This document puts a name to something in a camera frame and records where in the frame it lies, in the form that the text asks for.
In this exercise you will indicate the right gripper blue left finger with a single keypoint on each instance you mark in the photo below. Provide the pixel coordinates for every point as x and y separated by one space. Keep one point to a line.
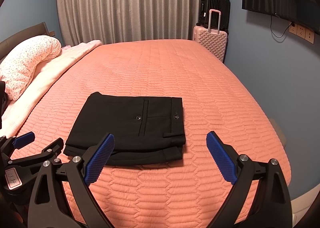
48 204

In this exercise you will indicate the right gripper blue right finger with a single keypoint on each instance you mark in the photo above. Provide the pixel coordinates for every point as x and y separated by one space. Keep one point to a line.
271 206

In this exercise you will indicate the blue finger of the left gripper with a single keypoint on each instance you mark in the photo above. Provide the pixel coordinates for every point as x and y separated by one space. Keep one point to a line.
52 150
23 140

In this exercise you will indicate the black pants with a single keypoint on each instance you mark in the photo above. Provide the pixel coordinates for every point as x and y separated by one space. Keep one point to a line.
147 130

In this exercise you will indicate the black garment beside pillow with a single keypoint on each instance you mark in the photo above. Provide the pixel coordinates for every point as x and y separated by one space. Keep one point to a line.
3 98

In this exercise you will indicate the pink floral pillow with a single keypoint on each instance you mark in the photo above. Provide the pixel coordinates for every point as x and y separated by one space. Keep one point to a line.
18 67

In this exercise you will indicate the light pink folded blanket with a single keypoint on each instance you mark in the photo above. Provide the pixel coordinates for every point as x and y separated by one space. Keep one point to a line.
47 73

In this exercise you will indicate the pink quilted bedspread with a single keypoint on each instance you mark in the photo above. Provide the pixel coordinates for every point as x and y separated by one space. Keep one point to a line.
178 92

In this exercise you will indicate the grey bed headboard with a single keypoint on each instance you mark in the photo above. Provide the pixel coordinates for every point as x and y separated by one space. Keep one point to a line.
8 44

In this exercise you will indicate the grey curtain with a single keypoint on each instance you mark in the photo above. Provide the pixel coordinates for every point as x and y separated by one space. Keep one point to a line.
113 21

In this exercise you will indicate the pink hard suitcase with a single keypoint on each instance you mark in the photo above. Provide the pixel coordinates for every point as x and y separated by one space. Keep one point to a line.
213 40

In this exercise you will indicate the wall power outlet strip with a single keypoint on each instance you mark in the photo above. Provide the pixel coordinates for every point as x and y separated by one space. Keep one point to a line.
302 32

